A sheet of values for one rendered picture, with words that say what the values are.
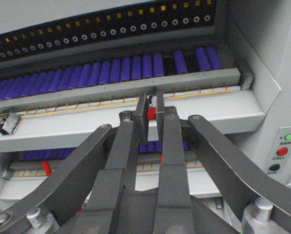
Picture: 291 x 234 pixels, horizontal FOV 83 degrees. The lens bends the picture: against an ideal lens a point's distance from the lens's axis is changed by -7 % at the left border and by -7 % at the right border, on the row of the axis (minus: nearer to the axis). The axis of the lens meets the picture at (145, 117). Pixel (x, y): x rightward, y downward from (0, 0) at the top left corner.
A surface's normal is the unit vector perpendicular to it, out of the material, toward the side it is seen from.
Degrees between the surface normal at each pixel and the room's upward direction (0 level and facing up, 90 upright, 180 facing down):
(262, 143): 90
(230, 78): 107
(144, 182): 17
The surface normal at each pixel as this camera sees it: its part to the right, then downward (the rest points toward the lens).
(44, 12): 0.01, 0.80
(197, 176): -0.15, -0.59
